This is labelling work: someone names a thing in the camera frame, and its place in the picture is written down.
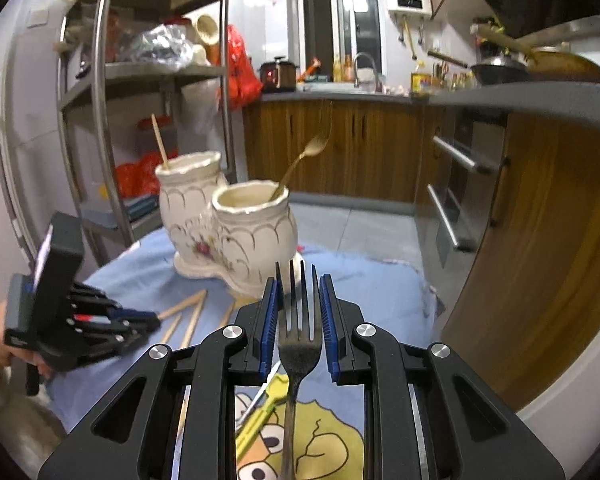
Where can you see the white fuzzy cloth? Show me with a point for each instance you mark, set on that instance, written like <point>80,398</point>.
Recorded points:
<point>10,420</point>

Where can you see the yellow plastic fork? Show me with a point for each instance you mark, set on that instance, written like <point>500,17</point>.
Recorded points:
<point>260,417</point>

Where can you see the kitchen window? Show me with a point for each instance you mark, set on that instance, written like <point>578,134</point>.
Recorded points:
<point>320,15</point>

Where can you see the hanging red plastic bag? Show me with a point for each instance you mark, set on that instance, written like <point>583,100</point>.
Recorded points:
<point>240,75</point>

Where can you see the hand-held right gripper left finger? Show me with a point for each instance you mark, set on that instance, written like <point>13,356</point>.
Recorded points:
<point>266,330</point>

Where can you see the row of condiment bottles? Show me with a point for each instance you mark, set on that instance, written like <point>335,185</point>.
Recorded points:
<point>452,79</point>

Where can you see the crumpled red plastic bag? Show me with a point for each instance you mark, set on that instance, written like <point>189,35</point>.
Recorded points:
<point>135,177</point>

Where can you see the blue cartoon printed tablecloth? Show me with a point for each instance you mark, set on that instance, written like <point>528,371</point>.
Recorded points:
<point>380,300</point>

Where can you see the yellow drink bottles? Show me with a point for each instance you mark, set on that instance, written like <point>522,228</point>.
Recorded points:
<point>342,69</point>

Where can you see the white ceramic utensil holder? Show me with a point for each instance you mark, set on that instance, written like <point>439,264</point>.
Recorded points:
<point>260,240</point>

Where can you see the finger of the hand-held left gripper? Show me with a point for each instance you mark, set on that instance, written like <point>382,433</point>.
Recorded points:
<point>115,337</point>
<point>130,316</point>

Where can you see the grey kitchen countertop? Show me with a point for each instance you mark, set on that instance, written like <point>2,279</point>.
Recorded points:
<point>530,100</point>

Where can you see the yellow cooking oil bottle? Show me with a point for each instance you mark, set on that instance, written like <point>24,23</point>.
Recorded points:
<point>420,81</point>

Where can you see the blue books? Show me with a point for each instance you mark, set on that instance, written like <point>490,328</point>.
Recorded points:
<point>140,208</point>

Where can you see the large metal wok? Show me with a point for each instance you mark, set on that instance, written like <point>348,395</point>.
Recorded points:
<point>570,67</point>

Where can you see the wooden spatula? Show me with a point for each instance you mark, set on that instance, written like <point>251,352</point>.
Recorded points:
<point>505,42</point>

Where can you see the beige ceramic holder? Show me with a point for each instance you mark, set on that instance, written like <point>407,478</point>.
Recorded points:
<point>206,30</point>

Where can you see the wooden base cabinets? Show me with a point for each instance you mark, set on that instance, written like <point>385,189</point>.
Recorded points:
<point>370,150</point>

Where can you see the clear plastic bag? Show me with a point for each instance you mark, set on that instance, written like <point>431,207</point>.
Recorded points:
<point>160,47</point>

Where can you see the stainless steel oven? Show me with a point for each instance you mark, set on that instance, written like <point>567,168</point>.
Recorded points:
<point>450,195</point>

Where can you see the metal shelf rack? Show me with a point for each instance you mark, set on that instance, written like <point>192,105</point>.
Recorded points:
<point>145,70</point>

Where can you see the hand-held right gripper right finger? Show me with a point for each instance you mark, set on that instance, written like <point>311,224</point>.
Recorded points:
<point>328,330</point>

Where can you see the silver metal fork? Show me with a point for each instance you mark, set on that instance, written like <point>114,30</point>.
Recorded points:
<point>300,355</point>

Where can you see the dark red rice cooker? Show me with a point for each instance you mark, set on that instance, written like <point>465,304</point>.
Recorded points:
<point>279,76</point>

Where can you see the red lid plastic container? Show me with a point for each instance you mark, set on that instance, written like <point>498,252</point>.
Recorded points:
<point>152,135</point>

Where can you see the steel kitchen faucet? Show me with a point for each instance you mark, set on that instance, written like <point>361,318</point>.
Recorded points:
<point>379,80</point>

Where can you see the white wall switch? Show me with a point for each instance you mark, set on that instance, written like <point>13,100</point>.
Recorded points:
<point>36,18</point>

